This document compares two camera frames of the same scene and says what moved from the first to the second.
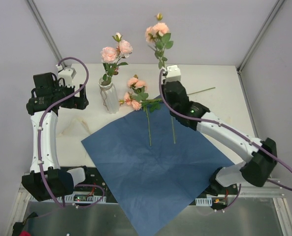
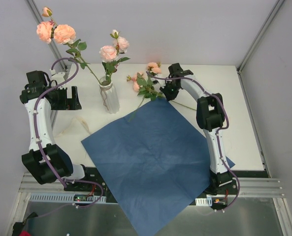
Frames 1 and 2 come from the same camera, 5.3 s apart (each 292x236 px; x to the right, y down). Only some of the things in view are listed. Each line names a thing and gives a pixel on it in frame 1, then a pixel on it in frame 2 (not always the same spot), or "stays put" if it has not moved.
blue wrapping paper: x=151 y=164 stays put
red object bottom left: x=24 y=233 stays put
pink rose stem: x=139 y=86 -> x=155 y=68
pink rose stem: x=159 y=34 -> x=48 y=32
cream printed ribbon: x=79 y=118 stays put
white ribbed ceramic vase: x=109 y=96 stays put
